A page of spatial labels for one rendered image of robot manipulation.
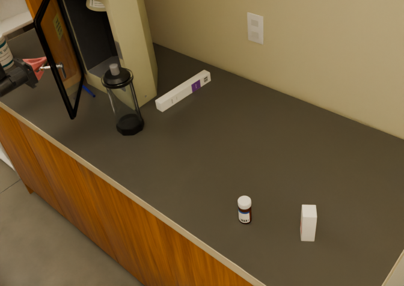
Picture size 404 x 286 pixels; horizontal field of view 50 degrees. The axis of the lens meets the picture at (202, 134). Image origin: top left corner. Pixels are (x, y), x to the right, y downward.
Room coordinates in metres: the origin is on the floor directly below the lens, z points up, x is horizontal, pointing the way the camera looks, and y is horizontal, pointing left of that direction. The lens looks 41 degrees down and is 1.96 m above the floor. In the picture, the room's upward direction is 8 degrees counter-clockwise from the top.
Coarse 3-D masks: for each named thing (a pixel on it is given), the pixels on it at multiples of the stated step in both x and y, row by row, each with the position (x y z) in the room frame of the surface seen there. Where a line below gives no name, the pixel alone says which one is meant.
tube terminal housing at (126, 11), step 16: (96, 0) 1.40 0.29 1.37; (112, 0) 1.36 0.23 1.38; (128, 0) 1.41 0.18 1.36; (112, 16) 1.35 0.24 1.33; (128, 16) 1.40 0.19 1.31; (144, 16) 1.55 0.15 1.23; (112, 32) 1.37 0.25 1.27; (128, 32) 1.38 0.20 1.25; (144, 32) 1.45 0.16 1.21; (128, 48) 1.37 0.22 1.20; (144, 48) 1.42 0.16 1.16; (128, 64) 1.36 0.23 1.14; (144, 64) 1.41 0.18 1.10; (96, 80) 1.53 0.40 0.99; (144, 80) 1.40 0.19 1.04; (144, 96) 1.39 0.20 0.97
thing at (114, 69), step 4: (112, 64) 1.26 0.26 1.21; (116, 64) 1.25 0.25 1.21; (112, 68) 1.24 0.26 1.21; (116, 68) 1.24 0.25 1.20; (120, 68) 1.27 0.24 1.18; (124, 68) 1.27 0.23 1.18; (108, 72) 1.26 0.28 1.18; (112, 72) 1.24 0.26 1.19; (116, 72) 1.24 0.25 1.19; (120, 72) 1.25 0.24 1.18; (124, 72) 1.25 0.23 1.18; (128, 72) 1.26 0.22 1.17; (104, 76) 1.25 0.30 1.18; (108, 76) 1.24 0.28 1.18; (112, 76) 1.23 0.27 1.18; (116, 76) 1.23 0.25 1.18; (120, 76) 1.23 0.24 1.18; (124, 76) 1.23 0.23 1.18; (128, 76) 1.24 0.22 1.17; (104, 80) 1.23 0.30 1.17; (108, 80) 1.22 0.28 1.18; (112, 80) 1.21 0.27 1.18; (116, 80) 1.21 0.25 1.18; (120, 80) 1.21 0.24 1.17; (124, 80) 1.22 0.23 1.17
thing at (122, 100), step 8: (128, 80) 1.22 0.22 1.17; (120, 88) 1.21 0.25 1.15; (128, 88) 1.22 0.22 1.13; (112, 96) 1.21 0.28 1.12; (120, 96) 1.21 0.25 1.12; (128, 96) 1.21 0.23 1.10; (112, 104) 1.22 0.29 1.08; (120, 104) 1.21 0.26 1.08; (128, 104) 1.21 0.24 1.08; (136, 104) 1.24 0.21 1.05; (120, 112) 1.21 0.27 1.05; (128, 112) 1.21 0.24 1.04; (136, 112) 1.23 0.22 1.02; (120, 120) 1.21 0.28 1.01; (128, 120) 1.21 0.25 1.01; (136, 120) 1.22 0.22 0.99; (128, 128) 1.21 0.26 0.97
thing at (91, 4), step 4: (88, 0) 1.49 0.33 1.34; (92, 0) 1.47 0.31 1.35; (88, 4) 1.48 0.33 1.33; (92, 4) 1.46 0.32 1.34; (96, 4) 1.45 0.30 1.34; (100, 4) 1.45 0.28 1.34; (92, 8) 1.46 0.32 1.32; (96, 8) 1.45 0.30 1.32; (100, 8) 1.44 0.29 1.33; (104, 8) 1.44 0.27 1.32
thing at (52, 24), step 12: (48, 12) 1.42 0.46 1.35; (60, 12) 1.54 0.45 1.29; (48, 24) 1.38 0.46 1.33; (60, 24) 1.50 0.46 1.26; (48, 36) 1.33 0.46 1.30; (60, 36) 1.45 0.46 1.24; (60, 48) 1.41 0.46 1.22; (72, 48) 1.54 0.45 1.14; (48, 60) 1.27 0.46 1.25; (60, 60) 1.36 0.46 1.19; (72, 60) 1.49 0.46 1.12; (60, 72) 1.32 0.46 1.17; (72, 72) 1.44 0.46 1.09; (72, 84) 1.39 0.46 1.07; (72, 96) 1.35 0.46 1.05
